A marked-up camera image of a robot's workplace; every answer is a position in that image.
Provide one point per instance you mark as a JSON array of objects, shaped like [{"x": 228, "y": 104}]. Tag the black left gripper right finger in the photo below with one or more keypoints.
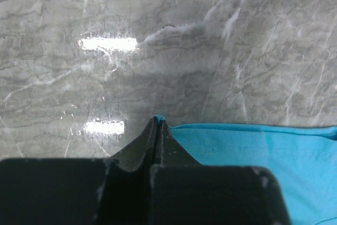
[{"x": 185, "y": 192}]

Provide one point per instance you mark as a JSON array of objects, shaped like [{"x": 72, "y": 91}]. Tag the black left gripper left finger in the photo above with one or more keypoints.
[{"x": 113, "y": 190}]

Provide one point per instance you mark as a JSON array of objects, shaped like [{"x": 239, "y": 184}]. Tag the turquoise t shirt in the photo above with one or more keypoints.
[{"x": 302, "y": 159}]

